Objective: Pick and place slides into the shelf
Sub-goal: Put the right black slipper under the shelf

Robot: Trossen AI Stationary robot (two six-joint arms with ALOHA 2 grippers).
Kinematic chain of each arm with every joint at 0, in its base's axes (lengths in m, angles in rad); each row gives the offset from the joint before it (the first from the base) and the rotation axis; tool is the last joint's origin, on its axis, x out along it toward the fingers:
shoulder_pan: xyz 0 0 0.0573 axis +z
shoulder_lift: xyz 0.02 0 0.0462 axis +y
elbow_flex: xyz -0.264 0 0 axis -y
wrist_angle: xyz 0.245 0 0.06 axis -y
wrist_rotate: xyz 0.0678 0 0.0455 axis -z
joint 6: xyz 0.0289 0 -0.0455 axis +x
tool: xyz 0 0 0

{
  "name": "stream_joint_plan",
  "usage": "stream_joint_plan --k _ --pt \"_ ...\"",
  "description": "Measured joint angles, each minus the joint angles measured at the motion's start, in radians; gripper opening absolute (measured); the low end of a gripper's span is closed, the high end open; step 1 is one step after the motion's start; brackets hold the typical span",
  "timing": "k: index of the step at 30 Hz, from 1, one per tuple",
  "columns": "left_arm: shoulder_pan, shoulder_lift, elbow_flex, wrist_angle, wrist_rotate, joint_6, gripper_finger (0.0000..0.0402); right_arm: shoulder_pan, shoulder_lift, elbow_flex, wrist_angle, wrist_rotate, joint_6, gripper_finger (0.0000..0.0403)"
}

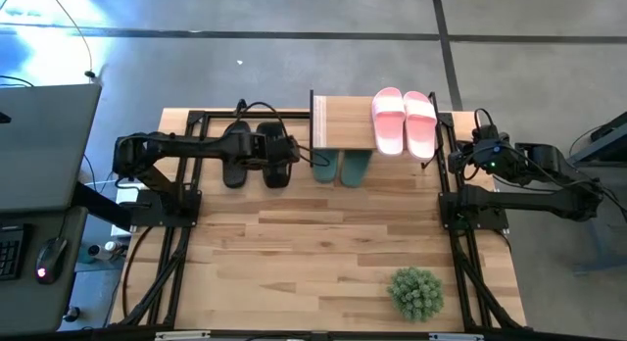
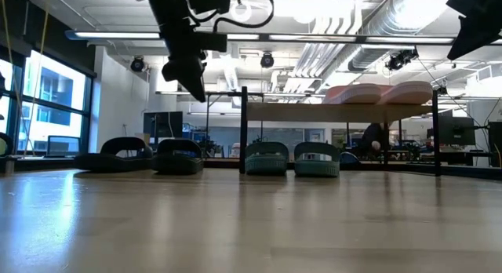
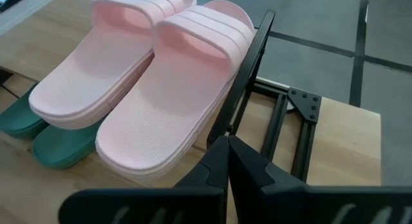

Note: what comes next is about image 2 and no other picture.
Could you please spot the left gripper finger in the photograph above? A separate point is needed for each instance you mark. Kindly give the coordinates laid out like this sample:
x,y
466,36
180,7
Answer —
x,y
180,73
199,78

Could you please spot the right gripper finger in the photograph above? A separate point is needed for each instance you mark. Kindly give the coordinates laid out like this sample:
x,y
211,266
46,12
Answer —
x,y
463,37
468,47

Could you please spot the pink foam slide sandal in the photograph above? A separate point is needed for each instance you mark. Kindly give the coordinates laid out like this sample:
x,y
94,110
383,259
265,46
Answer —
x,y
359,94
408,93

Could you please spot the black foam slide sandal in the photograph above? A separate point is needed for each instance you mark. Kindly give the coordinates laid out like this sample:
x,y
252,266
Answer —
x,y
113,163
178,163

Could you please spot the teal foam slide sandal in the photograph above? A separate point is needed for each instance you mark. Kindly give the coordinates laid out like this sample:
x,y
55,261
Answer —
x,y
266,165
317,165

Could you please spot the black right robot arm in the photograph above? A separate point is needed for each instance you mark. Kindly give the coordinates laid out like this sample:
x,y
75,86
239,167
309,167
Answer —
x,y
482,0

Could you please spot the black-framed wooden shelf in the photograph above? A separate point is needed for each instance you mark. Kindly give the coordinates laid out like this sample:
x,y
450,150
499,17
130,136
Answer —
x,y
313,113

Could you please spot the black ceiling spotlight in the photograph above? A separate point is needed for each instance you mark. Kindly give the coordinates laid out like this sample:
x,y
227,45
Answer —
x,y
267,60
137,64

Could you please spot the black monitor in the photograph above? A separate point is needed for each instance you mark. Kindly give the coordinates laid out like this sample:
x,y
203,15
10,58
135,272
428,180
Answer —
x,y
457,131
162,124

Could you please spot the dark cabinet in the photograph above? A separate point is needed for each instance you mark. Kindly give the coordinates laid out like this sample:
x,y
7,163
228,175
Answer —
x,y
495,143

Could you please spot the large dark-framed window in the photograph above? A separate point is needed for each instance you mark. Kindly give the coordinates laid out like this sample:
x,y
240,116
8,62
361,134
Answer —
x,y
55,84

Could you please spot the person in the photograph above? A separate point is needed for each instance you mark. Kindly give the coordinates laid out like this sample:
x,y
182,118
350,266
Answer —
x,y
372,137

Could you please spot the open laptop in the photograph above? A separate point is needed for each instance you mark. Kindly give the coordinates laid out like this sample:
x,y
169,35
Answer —
x,y
62,146

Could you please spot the blue round object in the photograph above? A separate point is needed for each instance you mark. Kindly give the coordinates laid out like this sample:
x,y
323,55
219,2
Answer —
x,y
348,158

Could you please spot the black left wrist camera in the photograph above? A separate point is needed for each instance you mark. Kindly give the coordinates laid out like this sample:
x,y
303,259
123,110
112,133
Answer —
x,y
212,41

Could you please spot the thin black metal frame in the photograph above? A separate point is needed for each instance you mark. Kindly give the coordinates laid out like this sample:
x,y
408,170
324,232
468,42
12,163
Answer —
x,y
208,120

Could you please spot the black ceiling-mounted camera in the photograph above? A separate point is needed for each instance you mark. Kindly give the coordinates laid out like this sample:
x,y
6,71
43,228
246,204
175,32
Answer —
x,y
400,59

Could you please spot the silver ventilation duct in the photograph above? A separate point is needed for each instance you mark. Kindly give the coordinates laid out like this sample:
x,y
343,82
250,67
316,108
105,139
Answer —
x,y
392,18

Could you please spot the black ceiling light rail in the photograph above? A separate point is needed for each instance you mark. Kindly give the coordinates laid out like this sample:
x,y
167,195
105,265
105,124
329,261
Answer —
x,y
274,37

